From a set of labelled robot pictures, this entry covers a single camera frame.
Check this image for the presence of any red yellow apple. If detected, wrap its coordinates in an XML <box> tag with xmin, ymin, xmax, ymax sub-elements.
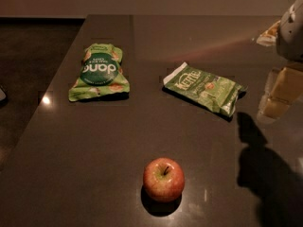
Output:
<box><xmin>143</xmin><ymin>157</ymin><xmax>185</xmax><ymax>203</ymax></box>

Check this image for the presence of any green Dang rice chips bag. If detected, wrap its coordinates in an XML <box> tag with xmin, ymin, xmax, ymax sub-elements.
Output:
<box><xmin>68</xmin><ymin>44</ymin><xmax>130</xmax><ymax>102</ymax></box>

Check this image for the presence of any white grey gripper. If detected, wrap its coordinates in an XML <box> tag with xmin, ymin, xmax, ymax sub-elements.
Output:
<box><xmin>257</xmin><ymin>0</ymin><xmax>303</xmax><ymax>124</ymax></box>

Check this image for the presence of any dark object at left edge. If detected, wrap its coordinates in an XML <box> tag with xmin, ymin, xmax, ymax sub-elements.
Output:
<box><xmin>0</xmin><ymin>87</ymin><xmax>7</xmax><ymax>102</ymax></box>

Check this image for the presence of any green Kettle jalapeno chip bag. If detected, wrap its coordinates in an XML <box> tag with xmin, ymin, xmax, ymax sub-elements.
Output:
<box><xmin>163</xmin><ymin>62</ymin><xmax>246</xmax><ymax>117</ymax></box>

